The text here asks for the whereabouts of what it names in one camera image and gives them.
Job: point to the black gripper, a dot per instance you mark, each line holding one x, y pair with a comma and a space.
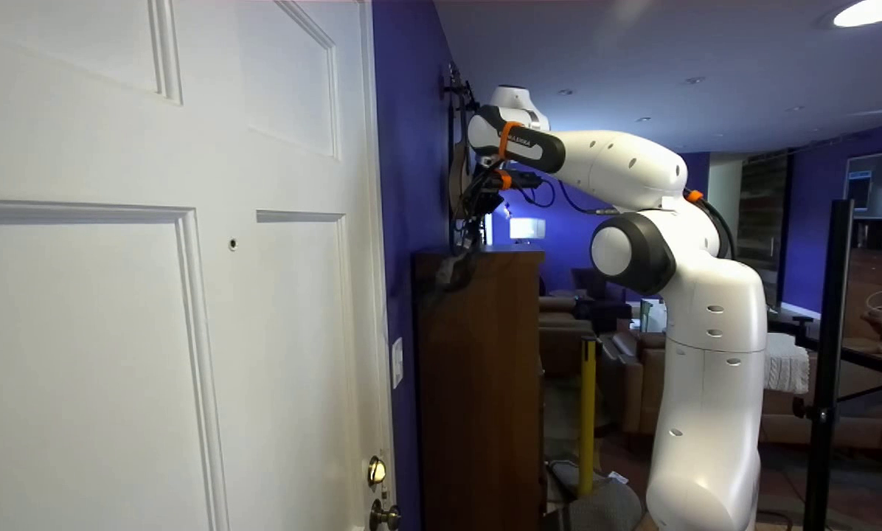
484, 194

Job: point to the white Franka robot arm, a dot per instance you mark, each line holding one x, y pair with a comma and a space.
707, 394

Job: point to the brown wooden cabinet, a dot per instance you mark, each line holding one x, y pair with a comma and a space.
480, 394

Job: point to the white panelled door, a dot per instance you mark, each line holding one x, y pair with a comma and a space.
117, 344

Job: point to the white glowing screen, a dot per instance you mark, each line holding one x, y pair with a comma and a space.
530, 228

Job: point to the dark tall bookshelf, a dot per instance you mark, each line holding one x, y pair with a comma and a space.
766, 225

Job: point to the white cloth covered table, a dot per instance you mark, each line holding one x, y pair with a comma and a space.
785, 363

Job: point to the black metal stand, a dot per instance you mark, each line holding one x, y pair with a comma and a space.
832, 295

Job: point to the round ceiling light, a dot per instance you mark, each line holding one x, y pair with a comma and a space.
872, 14

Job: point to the black camera on stand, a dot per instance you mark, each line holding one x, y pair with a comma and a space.
602, 315

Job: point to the white light switch plate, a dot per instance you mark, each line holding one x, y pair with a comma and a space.
397, 362

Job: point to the grey stand base plate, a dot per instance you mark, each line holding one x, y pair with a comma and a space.
602, 502

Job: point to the glass fronted wall cabinet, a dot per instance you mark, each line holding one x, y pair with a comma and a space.
878, 185

